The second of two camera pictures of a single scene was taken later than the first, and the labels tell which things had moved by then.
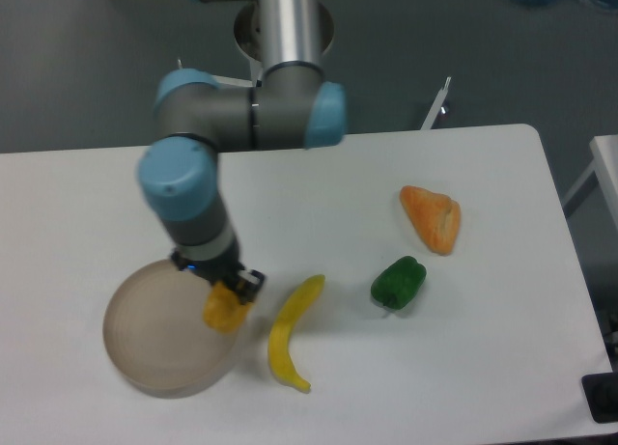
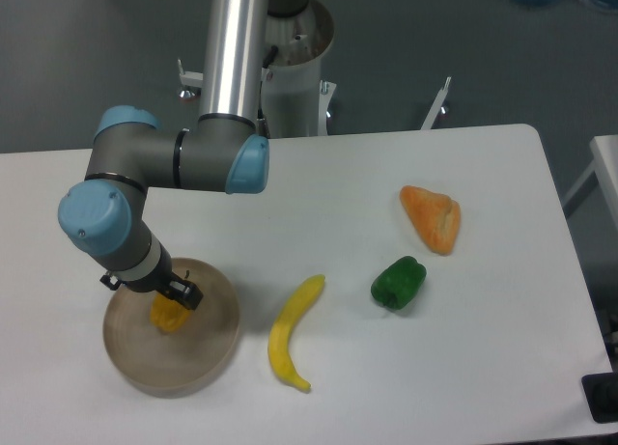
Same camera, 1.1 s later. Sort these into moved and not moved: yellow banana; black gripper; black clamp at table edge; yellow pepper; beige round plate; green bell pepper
Moved: black gripper; yellow pepper
Not moved: green bell pepper; black clamp at table edge; yellow banana; beige round plate
